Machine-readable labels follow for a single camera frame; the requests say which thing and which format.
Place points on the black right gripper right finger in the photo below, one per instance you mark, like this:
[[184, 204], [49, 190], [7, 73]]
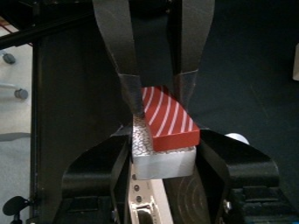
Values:
[[244, 172]]

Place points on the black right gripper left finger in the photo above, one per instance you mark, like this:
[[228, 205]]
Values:
[[91, 175]]

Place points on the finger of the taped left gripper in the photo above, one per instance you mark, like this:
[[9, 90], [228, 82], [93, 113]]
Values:
[[196, 35], [119, 38]]

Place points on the red striped toy salmon block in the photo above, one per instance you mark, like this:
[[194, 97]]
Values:
[[171, 125]]

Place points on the small white round object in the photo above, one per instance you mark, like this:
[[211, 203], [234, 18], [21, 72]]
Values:
[[238, 138]]

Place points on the black round ridged plate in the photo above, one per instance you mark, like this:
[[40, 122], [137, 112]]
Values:
[[188, 201]]

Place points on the black clamp knob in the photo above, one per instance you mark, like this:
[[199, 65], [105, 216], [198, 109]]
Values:
[[15, 205]]

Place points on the white object at table edge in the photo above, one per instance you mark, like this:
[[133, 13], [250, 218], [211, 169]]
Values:
[[295, 62]]

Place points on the grey chair caster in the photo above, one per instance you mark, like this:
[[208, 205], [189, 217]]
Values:
[[21, 94], [8, 58]]

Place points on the grey chair leg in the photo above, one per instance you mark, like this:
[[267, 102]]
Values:
[[7, 86]]

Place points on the black frame bar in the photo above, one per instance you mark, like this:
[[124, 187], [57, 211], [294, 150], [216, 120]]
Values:
[[43, 27]]

